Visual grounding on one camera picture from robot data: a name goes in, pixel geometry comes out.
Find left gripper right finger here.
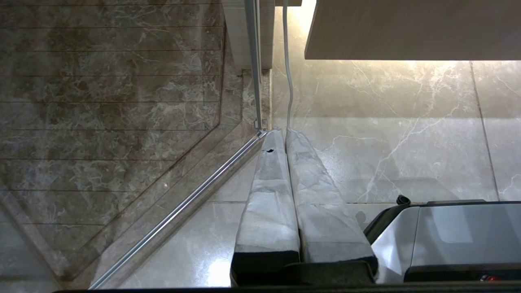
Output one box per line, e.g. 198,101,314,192
285,129,379,281

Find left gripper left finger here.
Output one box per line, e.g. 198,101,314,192
230,129,301,287

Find glass shower panel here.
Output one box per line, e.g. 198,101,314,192
0,0,261,290

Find wooden vanity cabinet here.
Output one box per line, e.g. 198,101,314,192
304,0,521,61

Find white cable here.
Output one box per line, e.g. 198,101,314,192
282,0,294,130

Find metal shower door frame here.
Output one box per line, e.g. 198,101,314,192
88,0,270,290

